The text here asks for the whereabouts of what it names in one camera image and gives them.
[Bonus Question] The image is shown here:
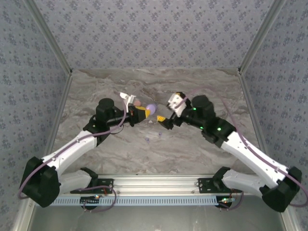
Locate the purple earbud charging case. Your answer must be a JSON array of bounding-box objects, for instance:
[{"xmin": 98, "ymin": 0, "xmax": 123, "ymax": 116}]
[{"xmin": 146, "ymin": 103, "xmax": 158, "ymax": 116}]

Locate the small circuit board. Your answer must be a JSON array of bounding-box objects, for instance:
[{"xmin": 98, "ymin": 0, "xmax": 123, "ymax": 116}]
[
  {"xmin": 80, "ymin": 195, "xmax": 101, "ymax": 204},
  {"xmin": 218, "ymin": 197, "xmax": 235, "ymax": 208}
]

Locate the aluminium side frame rail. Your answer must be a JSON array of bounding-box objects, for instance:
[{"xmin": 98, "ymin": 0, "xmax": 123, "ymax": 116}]
[
  {"xmin": 11, "ymin": 71, "xmax": 74, "ymax": 231},
  {"xmin": 238, "ymin": 69, "xmax": 301, "ymax": 231}
]

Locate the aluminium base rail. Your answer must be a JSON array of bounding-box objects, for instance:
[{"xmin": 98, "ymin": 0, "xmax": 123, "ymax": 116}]
[{"xmin": 69, "ymin": 173, "xmax": 241, "ymax": 193}]

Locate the white slotted cable duct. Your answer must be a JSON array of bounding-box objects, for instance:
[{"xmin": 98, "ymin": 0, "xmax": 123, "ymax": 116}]
[{"xmin": 51, "ymin": 195, "xmax": 235, "ymax": 206}]

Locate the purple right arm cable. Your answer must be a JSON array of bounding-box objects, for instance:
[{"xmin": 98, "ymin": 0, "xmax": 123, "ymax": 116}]
[{"xmin": 177, "ymin": 88, "xmax": 308, "ymax": 211}]

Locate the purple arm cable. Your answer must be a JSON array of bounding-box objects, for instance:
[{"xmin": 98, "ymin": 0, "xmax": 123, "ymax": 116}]
[
  {"xmin": 177, "ymin": 88, "xmax": 308, "ymax": 211},
  {"xmin": 18, "ymin": 98, "xmax": 135, "ymax": 213}
]

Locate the aluminium frame corner post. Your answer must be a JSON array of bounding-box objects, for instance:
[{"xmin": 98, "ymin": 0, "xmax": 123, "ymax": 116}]
[
  {"xmin": 237, "ymin": 0, "xmax": 288, "ymax": 76},
  {"xmin": 24, "ymin": 0, "xmax": 74, "ymax": 76}
]

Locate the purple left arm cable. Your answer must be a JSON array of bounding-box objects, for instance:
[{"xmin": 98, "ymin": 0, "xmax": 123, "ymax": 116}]
[{"xmin": 18, "ymin": 98, "xmax": 135, "ymax": 213}]

